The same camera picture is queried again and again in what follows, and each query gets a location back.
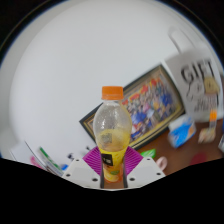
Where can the blue tissue pack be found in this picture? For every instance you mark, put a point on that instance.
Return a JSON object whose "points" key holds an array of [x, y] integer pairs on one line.
{"points": [[181, 132]]}

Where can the orange juice bottle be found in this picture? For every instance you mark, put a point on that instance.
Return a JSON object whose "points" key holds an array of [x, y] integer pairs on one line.
{"points": [[111, 140]]}

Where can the white printed paper bag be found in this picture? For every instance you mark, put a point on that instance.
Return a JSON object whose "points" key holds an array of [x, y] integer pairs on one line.
{"points": [[196, 83]]}

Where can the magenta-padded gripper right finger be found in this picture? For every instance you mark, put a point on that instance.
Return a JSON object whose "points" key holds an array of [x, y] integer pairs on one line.
{"points": [[136, 166]]}

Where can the pink mug with yellow dots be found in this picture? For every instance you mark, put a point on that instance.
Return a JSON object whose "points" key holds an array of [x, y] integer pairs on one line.
{"points": [[161, 162]]}

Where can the framed group picture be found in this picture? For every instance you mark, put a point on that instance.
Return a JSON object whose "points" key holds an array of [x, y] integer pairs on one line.
{"points": [[150, 106]]}

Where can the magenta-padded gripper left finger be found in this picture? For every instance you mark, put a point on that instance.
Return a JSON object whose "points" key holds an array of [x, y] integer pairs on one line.
{"points": [[88, 166]]}

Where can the dark blue pump bottle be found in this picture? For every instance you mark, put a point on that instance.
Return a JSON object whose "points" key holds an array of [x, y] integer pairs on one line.
{"points": [[68, 156]]}

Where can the green soap bar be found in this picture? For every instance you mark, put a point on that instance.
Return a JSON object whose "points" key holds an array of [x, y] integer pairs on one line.
{"points": [[148, 153]]}

